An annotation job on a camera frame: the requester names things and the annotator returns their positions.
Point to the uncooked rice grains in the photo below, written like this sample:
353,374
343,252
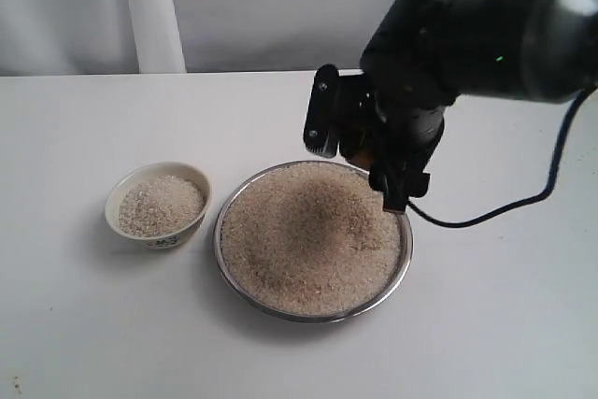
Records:
160,206

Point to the brown wooden cup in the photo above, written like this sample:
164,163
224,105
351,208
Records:
355,149

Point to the white backdrop curtain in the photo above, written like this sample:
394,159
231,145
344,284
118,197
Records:
74,37

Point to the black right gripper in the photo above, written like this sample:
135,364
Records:
397,99

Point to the large steel round plate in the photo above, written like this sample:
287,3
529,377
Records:
406,249

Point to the rice heap in steel plate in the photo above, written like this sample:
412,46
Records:
303,249

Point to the small cream ceramic bowl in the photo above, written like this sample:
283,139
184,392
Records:
177,238

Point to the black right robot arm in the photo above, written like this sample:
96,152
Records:
427,53

